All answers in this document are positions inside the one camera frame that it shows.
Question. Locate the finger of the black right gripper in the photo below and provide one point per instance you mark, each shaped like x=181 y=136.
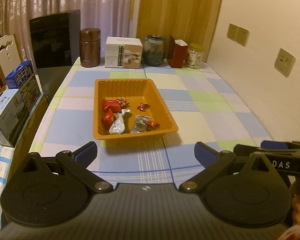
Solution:
x=274 y=145

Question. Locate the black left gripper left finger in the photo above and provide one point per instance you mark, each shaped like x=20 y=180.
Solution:
x=76 y=163

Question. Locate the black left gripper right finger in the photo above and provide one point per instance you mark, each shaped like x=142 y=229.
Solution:
x=216 y=164

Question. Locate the white snack packet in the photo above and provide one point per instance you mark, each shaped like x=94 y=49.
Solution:
x=118 y=126

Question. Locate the large red candy packet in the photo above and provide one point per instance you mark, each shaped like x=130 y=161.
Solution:
x=112 y=105

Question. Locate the orange plastic tray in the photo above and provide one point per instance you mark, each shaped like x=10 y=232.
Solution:
x=135 y=91

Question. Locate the small dark red candy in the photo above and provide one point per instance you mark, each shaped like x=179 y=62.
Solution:
x=122 y=102

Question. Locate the checkered tablecloth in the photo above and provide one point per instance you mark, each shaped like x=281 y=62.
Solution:
x=203 y=106

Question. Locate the clear seed snack packet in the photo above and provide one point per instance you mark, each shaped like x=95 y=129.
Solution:
x=140 y=124

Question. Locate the light blue carton box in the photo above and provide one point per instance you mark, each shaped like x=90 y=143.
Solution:
x=13 y=114

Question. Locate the blue milk carton box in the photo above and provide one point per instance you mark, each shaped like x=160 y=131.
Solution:
x=24 y=79

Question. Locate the clear jar of nuts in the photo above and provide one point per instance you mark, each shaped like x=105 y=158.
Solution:
x=194 y=55

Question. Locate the dark red open box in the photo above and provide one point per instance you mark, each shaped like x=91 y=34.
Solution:
x=177 y=51

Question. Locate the white product box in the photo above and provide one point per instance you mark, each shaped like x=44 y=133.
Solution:
x=123 y=52

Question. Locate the brown metal canister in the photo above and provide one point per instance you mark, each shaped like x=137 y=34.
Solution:
x=90 y=47

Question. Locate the black appliance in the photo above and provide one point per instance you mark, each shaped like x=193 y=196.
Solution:
x=55 y=45

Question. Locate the green glass jar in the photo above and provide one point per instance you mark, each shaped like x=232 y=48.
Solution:
x=153 y=50

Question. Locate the white wooden chair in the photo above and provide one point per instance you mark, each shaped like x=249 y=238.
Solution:
x=10 y=56

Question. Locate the yellow curtain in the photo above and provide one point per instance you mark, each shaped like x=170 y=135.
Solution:
x=193 y=21

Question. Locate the pink curtain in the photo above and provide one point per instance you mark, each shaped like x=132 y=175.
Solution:
x=110 y=16

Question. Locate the single wall socket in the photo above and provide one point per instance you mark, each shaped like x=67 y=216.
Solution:
x=284 y=62

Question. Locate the double wall socket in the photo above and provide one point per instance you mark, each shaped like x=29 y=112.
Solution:
x=238 y=34

